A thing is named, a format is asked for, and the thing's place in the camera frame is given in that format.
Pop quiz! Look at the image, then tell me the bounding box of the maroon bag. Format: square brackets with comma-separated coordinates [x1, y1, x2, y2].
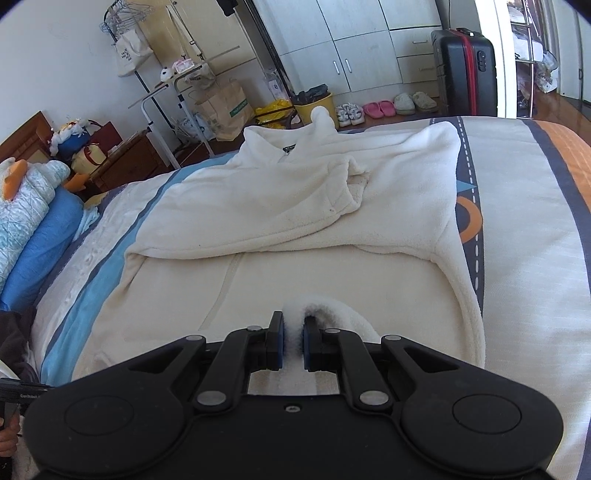
[88, 121, 123, 151]

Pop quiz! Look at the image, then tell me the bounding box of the bunch of wire hangers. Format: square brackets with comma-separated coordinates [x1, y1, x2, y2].
[102, 0, 156, 34]

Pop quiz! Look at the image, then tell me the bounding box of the beige door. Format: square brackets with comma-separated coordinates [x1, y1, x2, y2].
[139, 0, 265, 80]

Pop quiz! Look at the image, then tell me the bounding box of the white wardrobe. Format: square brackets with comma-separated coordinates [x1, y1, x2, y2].
[249, 0, 451, 96]

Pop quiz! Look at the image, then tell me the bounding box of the cluttered metal shelf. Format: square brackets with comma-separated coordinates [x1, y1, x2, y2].
[508, 0, 562, 117]

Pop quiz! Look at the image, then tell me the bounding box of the white fleece robe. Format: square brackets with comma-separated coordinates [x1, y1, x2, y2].
[74, 105, 485, 398]

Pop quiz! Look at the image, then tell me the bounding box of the yellow plastic bag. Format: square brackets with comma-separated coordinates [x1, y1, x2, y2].
[254, 98, 297, 128]

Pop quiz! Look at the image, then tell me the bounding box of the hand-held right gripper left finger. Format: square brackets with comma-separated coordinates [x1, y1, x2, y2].
[124, 310, 284, 414]

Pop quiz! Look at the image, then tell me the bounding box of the cream bag with red handle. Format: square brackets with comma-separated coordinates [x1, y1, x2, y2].
[71, 143, 105, 175]

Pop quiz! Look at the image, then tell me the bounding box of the white hanging strap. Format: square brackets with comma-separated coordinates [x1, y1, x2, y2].
[166, 4, 206, 64]

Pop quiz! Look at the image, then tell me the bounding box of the brown paper bag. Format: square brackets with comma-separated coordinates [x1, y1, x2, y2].
[196, 78, 255, 142]

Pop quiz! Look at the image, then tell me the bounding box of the black suitcase with red stripe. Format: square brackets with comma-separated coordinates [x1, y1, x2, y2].
[430, 28, 499, 116]

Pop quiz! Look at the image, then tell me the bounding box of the wooden headboard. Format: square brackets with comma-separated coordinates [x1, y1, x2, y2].
[0, 110, 54, 162]

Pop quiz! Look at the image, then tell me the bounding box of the wooden nightstand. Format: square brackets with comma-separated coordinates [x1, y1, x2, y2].
[85, 131, 174, 193]

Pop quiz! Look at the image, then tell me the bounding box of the blue pillow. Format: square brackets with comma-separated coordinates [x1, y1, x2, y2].
[0, 185, 86, 313]

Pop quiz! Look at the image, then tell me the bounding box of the light blue quilted blanket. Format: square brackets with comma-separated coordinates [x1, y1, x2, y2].
[0, 161, 71, 292]

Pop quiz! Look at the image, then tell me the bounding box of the light blue cloth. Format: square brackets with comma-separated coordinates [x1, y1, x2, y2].
[78, 207, 100, 237]

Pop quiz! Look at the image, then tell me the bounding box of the white goose plush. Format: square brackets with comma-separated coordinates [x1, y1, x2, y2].
[0, 157, 91, 202]

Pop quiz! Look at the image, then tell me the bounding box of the black metal clothes rack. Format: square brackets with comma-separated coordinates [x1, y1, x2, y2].
[102, 0, 303, 158]

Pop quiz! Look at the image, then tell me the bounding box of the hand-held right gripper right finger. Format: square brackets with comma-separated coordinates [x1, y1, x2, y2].
[302, 315, 460, 411]

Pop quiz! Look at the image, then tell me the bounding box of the blue patterned plastic bag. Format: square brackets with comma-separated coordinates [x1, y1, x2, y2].
[178, 114, 216, 140]

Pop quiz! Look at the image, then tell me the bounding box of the person's left hand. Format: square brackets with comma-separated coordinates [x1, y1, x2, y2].
[0, 415, 21, 459]

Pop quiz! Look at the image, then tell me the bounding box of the white side table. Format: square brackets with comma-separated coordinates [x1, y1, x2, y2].
[128, 45, 242, 169]

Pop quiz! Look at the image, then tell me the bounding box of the white tote bag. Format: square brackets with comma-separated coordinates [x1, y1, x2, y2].
[113, 25, 154, 77]

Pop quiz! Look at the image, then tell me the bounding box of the yellow trash bin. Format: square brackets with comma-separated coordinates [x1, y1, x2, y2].
[291, 84, 334, 126]

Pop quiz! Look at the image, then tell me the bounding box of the dark brown cloth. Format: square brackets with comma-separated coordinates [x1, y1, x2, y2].
[0, 309, 38, 393]

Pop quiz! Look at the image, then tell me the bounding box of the clear plastic packaging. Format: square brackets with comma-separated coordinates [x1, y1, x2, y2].
[263, 68, 291, 100]

